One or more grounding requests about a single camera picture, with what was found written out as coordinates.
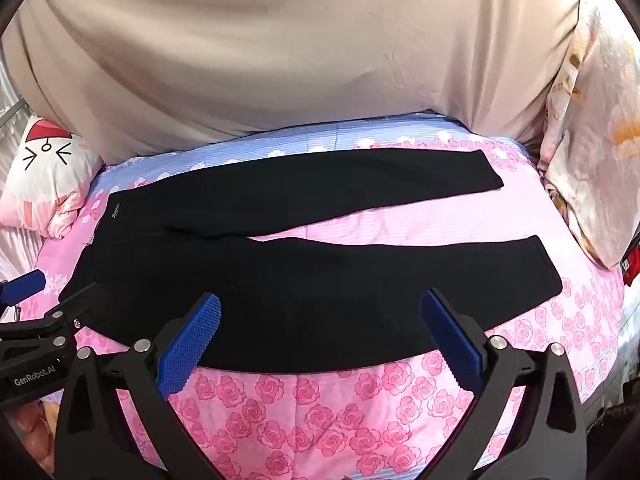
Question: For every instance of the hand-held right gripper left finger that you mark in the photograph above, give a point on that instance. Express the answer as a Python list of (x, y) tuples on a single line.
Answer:
[(192, 345)]

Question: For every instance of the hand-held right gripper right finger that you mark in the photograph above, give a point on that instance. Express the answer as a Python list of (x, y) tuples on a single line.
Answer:
[(452, 340)]

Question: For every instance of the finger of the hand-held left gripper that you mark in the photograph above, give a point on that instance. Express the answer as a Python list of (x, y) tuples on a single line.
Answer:
[(22, 287), (65, 312)]

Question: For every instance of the cat face print pillow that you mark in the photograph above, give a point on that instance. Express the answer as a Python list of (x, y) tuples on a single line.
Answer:
[(42, 175)]

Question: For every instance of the black pants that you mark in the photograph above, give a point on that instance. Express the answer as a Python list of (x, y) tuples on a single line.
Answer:
[(280, 305)]

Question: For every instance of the person's left hand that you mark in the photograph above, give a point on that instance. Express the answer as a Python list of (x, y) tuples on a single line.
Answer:
[(32, 430)]

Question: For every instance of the pink rose print blanket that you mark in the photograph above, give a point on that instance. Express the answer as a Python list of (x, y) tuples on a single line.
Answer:
[(320, 420)]

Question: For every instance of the red object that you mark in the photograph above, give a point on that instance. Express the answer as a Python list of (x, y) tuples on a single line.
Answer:
[(632, 262)]

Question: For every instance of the beige cloth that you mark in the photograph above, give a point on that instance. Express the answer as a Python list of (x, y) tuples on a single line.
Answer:
[(280, 50)]

